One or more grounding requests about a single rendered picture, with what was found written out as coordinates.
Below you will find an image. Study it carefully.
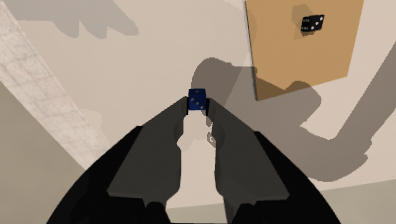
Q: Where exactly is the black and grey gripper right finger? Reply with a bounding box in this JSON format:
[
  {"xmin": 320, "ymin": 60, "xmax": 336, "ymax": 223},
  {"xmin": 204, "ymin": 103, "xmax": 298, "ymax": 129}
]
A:
[{"xmin": 205, "ymin": 97, "xmax": 341, "ymax": 224}]

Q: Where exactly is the blue die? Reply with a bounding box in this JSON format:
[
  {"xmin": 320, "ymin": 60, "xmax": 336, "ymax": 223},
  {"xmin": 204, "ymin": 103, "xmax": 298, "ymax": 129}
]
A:
[{"xmin": 188, "ymin": 88, "xmax": 206, "ymax": 110}]

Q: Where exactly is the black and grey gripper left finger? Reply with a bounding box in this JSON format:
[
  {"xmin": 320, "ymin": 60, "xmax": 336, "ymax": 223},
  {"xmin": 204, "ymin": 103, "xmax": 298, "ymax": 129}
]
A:
[{"xmin": 46, "ymin": 96, "xmax": 189, "ymax": 224}]

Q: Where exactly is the brown flat mat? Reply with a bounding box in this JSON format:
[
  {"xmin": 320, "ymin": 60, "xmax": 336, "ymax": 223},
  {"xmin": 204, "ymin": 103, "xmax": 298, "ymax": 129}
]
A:
[{"xmin": 245, "ymin": 0, "xmax": 364, "ymax": 101}]

